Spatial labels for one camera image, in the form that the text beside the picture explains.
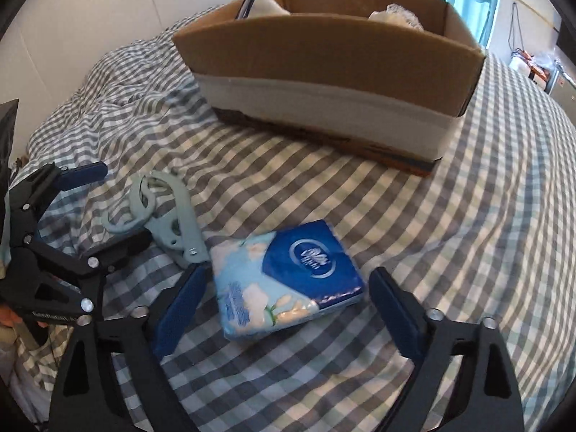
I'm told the person's left hand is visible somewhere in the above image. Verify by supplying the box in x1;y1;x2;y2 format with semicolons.
0;303;22;328

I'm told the grey-green folding hanger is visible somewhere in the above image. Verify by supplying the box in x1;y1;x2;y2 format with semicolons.
102;171;211;269

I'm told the blue tissue pack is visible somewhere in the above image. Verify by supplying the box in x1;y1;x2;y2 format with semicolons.
211;220;365;340

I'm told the brown cardboard box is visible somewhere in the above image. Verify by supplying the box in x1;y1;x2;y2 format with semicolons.
173;0;485;176

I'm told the cream cloth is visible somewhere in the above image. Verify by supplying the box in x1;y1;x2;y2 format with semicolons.
368;3;424;31

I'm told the white knit glove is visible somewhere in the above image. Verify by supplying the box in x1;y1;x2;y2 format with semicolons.
235;0;290;19

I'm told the silver mini fridge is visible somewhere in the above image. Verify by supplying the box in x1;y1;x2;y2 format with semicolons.
547;67;575;111

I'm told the white suitcase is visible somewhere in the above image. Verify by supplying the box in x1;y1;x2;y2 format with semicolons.
509;49;550;84

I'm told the checkered bed cover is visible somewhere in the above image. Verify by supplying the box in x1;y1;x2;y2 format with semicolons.
27;29;575;431

